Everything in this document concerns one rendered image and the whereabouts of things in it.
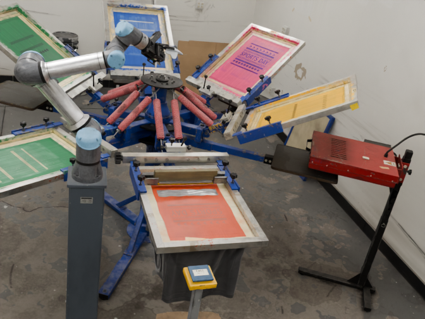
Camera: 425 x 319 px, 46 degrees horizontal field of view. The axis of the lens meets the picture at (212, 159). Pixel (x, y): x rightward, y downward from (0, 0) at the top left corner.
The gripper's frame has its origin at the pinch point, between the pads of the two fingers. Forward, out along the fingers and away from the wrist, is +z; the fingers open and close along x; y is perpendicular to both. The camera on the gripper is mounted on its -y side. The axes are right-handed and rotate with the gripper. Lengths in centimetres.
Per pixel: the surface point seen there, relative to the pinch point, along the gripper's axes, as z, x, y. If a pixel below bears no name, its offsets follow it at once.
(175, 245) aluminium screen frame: 22, -14, 89
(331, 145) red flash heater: 145, 21, 1
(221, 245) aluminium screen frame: 41, -1, 88
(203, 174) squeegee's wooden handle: 61, -27, 37
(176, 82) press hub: 70, -58, -43
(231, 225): 58, -5, 72
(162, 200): 39, -39, 57
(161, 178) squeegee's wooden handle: 42, -43, 41
